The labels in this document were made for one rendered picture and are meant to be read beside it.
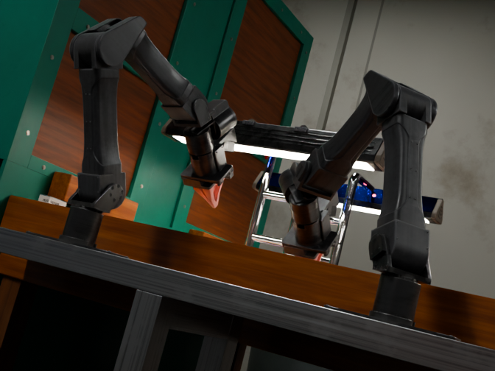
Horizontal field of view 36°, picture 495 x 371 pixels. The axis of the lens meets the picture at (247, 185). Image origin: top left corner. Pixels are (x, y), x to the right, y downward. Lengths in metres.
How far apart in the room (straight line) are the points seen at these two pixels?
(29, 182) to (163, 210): 0.60
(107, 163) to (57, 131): 0.59
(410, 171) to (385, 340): 0.35
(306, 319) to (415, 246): 0.26
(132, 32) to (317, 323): 0.69
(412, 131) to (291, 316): 0.42
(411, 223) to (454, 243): 3.10
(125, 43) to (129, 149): 0.83
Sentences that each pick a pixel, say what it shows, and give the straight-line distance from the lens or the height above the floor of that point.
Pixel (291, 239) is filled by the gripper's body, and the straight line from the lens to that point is 1.56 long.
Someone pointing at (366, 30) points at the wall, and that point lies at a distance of 4.82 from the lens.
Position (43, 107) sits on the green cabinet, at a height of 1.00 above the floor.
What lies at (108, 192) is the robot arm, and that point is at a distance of 1.41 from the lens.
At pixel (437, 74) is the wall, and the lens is 4.59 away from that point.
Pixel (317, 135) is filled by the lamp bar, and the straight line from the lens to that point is 1.84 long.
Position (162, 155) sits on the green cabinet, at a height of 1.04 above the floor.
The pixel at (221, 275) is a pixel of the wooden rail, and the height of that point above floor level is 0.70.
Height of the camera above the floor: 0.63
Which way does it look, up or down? 9 degrees up
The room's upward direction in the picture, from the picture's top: 15 degrees clockwise
